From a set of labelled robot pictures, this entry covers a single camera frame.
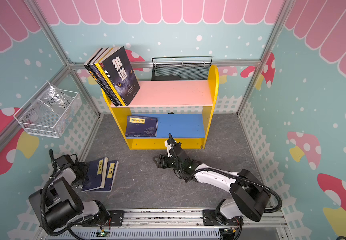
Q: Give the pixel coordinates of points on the clear plastic bag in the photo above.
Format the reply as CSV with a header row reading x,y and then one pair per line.
x,y
53,102

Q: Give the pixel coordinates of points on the yellow cartoon boy book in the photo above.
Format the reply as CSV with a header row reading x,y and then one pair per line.
x,y
97,62

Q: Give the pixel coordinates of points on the yellow pink blue bookshelf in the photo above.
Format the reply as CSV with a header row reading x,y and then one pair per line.
x,y
191,130

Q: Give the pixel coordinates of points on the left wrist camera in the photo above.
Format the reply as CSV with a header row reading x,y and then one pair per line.
x,y
63,162

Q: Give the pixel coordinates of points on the navy book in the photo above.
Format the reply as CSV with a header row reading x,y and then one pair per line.
x,y
110,174
140,126
96,175

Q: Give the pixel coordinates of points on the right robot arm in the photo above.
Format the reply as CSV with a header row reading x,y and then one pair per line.
x,y
249,197

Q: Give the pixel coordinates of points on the white wire wall basket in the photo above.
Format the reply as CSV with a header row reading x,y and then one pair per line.
x,y
29,118

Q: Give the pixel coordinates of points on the purple old man book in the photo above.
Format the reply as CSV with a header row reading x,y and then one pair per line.
x,y
100,76

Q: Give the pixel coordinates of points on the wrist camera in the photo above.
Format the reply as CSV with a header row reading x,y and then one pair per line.
x,y
169,147
63,162

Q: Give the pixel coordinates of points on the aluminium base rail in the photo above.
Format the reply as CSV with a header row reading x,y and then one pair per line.
x,y
184,224

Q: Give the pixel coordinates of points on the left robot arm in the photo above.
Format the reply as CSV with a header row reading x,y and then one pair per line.
x,y
58,207

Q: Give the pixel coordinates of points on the black Murphy's law book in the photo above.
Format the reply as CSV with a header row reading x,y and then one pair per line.
x,y
96,78

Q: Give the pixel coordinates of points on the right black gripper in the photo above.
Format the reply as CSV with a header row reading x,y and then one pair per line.
x,y
167,159

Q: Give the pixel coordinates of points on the black mesh wire basket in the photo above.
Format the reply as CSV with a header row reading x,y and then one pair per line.
x,y
181,68

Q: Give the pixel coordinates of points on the black wolf book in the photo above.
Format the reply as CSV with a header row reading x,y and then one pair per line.
x,y
118,68

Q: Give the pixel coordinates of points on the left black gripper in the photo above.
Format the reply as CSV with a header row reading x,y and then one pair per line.
x,y
84,166

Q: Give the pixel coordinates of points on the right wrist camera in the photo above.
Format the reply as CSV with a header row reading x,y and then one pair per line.
x,y
169,147

